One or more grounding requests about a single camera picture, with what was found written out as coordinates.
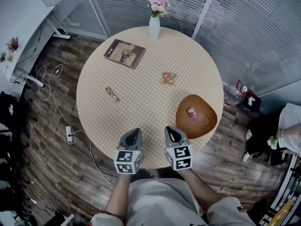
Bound white desk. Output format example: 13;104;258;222
0;5;71;89

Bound person's white clothing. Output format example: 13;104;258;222
89;178;256;226

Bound brown book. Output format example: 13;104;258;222
103;39;146;70

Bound person's left forearm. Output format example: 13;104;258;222
105;173;132;222

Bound person's right forearm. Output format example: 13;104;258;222
182;168;224;218

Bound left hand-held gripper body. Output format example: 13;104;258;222
114;147;143;175

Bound white vase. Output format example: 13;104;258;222
148;15;161;40

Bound black cable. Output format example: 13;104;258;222
71;132;118;178

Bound brown wooden bowl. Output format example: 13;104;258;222
175;94;218;140

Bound white power strip with cable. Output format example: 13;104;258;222
37;64;115;188

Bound round table with checkered cloth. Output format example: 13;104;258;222
76;26;224;170

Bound small reddish dried plant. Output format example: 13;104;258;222
6;36;21;54

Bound black office chair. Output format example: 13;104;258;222
0;135;33;214
0;90;38;136

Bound clear water bottle red handle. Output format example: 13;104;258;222
223;80;253;107

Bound pink flower bunch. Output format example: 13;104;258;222
148;0;171;18

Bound white flower bunch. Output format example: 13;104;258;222
267;135;279;150

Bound orange snack packet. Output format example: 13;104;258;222
161;72;177;84

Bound small black bag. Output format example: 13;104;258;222
239;95;261;114

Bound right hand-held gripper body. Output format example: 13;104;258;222
166;143;195;171

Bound black metal shelf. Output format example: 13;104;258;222
261;154;301;226

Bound long red snack bar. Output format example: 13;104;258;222
105;86;120;103

